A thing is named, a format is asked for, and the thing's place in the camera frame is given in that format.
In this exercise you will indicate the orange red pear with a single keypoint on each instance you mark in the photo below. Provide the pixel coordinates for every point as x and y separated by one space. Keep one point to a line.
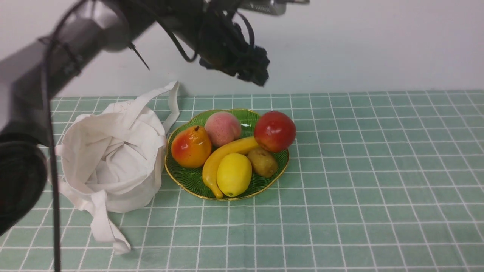
192 147

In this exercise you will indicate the green leaf-shaped plate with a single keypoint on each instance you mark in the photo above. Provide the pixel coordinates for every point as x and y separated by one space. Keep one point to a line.
191 179

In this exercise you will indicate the yellow lemon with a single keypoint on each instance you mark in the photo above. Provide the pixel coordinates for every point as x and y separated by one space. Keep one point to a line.
234 174

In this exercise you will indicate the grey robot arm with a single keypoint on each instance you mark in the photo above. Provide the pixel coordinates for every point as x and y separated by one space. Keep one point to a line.
34 75

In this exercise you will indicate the white cloth tote bag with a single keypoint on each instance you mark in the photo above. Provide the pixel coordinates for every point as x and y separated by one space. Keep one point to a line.
113 162

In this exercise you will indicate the red apple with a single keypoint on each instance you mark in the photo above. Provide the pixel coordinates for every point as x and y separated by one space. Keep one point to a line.
275 131

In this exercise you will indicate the pink peach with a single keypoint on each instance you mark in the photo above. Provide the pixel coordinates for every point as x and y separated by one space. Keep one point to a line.
222 128

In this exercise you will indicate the brown kiwi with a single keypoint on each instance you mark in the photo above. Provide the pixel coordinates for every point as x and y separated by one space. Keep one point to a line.
263 162

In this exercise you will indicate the green checkered tablecloth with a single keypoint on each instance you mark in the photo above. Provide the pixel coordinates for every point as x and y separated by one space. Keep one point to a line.
376 182

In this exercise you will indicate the yellow banana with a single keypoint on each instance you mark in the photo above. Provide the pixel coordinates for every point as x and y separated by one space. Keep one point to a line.
242 146

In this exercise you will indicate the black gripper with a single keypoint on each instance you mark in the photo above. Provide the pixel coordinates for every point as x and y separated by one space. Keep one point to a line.
219 42

